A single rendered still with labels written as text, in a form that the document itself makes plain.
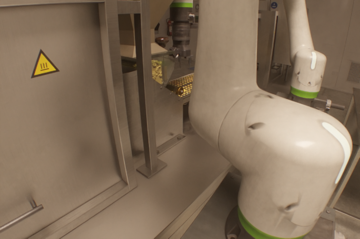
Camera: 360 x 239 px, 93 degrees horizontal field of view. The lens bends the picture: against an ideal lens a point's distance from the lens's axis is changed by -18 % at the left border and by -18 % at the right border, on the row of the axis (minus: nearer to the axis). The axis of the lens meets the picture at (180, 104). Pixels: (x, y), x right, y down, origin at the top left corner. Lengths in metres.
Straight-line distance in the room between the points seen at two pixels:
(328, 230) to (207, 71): 0.33
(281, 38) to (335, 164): 1.32
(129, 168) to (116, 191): 0.08
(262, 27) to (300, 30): 0.48
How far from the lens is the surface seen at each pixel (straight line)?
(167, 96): 0.75
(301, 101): 0.95
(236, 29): 0.32
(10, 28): 0.42
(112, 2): 0.46
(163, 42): 0.74
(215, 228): 0.43
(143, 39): 0.53
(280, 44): 1.53
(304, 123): 0.26
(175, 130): 0.85
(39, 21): 0.43
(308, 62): 0.91
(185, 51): 0.84
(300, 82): 0.93
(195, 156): 0.77
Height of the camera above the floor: 1.27
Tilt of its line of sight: 24 degrees down
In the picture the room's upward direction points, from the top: straight up
